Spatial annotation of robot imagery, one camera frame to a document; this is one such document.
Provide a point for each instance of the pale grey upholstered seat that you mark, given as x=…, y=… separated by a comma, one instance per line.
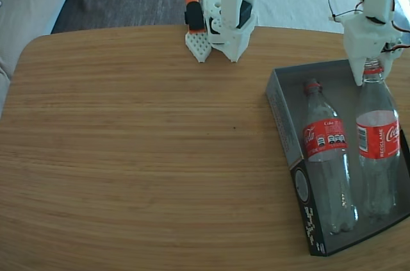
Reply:
x=298, y=5

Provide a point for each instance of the clear plastic cola bottle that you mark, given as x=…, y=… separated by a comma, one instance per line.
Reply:
x=378, y=139
x=325, y=139

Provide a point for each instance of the grey cardboard box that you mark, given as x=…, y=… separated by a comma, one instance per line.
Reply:
x=347, y=101

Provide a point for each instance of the flat white camera plate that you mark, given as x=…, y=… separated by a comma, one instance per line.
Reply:
x=338, y=18

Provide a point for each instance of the orange and black clamp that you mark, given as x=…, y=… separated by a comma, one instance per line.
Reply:
x=193, y=14

